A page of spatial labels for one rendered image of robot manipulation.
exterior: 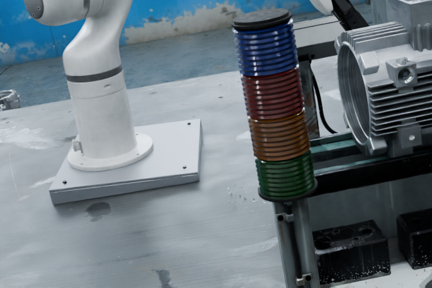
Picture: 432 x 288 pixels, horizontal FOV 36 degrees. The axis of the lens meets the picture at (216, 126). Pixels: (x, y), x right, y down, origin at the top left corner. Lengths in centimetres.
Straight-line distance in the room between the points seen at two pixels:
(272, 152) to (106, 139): 79
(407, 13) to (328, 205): 30
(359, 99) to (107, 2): 56
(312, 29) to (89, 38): 46
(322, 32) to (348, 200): 35
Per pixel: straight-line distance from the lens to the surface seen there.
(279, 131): 65
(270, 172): 67
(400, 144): 96
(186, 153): 141
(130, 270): 108
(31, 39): 697
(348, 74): 108
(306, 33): 120
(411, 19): 96
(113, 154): 142
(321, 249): 92
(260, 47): 62
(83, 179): 138
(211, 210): 120
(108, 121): 139
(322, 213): 99
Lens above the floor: 134
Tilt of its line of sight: 20 degrees down
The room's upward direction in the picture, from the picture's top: 11 degrees counter-clockwise
